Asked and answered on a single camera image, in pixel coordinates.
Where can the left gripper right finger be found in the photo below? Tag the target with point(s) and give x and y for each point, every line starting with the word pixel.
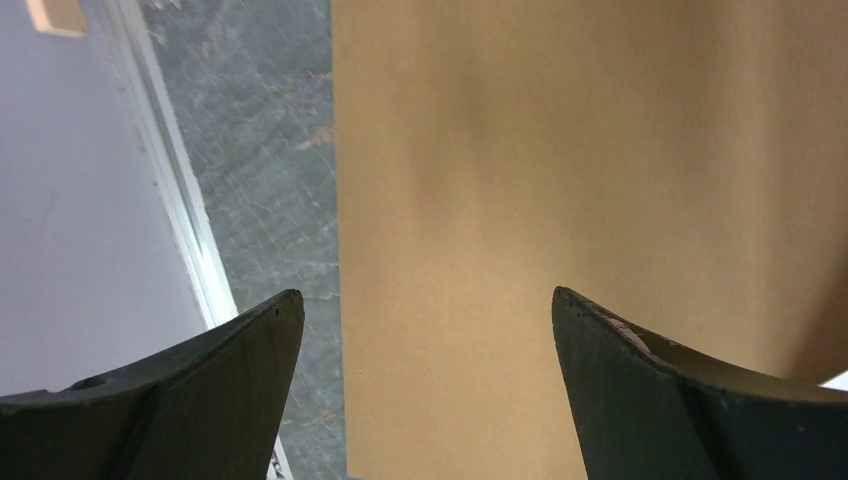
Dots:
pixel 646 407

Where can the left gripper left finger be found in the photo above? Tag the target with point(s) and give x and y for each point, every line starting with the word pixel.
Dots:
pixel 90 429

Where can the brown hardboard backing board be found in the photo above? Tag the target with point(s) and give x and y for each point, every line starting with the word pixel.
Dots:
pixel 682 163

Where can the aluminium rail frame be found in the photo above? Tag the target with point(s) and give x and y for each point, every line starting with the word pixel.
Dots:
pixel 179 185

